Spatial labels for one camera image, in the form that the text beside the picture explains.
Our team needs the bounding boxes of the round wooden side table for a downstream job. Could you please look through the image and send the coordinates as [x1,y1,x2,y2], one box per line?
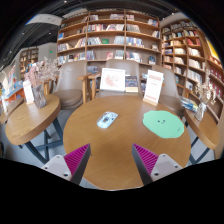
[184,108,221,166]
[4,93,64,164]

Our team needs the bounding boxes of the glass vase with pink flowers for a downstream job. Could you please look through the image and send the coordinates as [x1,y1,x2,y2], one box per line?
[24,57,61,110]

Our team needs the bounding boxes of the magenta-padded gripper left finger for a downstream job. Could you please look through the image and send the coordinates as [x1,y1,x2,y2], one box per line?
[41,143,92,185]

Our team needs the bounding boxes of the white hanging ceiling panel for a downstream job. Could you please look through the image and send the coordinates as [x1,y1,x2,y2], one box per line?
[26,13,64,27]

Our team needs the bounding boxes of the stack of magazines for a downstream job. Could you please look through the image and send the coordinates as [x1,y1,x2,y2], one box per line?
[180,96,199,113]

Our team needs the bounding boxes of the transparent computer mouse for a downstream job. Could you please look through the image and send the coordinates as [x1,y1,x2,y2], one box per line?
[96,111,119,129]

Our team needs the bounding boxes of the dark book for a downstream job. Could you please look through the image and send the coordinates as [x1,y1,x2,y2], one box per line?
[125,75,139,94]

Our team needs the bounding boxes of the wide wooden bookshelf unit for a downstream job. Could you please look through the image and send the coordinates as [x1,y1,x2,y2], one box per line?
[55,9,162,69]

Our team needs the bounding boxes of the green smiley mouse pad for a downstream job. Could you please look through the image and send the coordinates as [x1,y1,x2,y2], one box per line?
[142,110,185,140]

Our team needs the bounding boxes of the white red table sign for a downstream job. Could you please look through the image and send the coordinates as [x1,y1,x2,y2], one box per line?
[142,69,165,107]

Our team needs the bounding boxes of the glass vase with pale flowers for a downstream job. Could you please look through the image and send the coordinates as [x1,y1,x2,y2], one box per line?
[194,69,218,122]

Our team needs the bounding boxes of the small white card sign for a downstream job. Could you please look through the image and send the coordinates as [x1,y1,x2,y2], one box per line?
[22,79,35,105]

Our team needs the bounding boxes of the small distant bookshelf unit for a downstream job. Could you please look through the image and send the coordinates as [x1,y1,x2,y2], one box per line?
[19,46,40,79]

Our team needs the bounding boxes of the curved wooden bookshelf unit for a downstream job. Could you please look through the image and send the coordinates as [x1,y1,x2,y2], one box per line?
[160,18,224,113]

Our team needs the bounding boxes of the taupe wooden-armed armchair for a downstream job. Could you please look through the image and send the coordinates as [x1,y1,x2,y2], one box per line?
[42,78,57,97]
[53,60,89,111]
[87,59,145,99]
[151,64,186,116]

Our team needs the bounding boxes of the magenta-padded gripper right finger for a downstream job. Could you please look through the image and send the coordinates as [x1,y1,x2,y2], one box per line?
[131,143,184,186]

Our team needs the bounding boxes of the white framed picture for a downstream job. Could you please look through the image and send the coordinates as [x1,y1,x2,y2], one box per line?
[99,67,127,93]

